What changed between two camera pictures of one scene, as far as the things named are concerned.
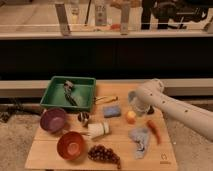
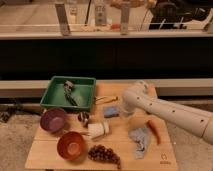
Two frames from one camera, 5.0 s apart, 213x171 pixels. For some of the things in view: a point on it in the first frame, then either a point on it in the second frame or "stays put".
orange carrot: (156, 131) stays put
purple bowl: (53, 119) stays put
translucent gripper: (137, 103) -> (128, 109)
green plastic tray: (83, 91) stays put
